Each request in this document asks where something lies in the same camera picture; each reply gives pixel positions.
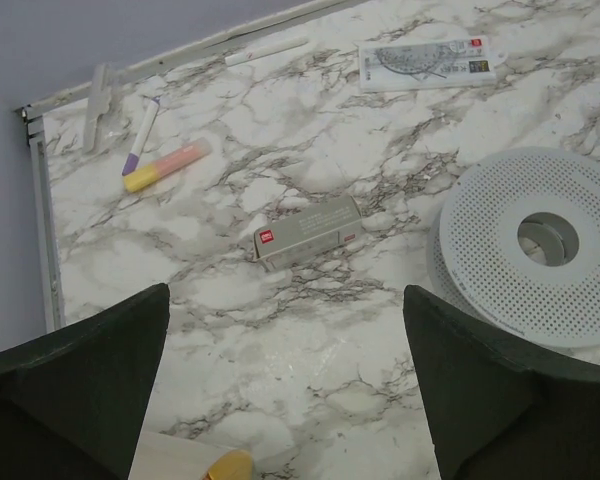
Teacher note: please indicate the grey cardboard box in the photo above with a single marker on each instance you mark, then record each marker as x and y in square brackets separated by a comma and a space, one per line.
[313, 231]

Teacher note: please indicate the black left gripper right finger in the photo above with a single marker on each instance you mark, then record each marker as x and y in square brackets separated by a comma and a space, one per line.
[498, 406]

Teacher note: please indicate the white perforated cable spool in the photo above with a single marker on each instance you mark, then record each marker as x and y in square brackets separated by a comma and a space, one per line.
[517, 244]

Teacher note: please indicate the white purple pen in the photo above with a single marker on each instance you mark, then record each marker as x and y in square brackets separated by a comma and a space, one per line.
[148, 119]

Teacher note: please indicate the white packaged ruler set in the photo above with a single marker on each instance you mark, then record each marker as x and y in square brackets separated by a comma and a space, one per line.
[464, 62]

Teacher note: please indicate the clear plastic T piece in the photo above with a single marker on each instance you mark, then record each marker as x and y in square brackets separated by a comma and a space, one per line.
[98, 106]

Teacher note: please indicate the beige cylinder with orange disc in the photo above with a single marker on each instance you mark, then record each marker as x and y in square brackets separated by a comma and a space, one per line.
[160, 456]

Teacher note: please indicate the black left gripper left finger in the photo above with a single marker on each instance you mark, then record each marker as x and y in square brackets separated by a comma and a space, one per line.
[73, 402]

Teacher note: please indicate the pink yellow highlighter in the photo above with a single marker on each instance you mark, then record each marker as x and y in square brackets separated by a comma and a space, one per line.
[154, 171]

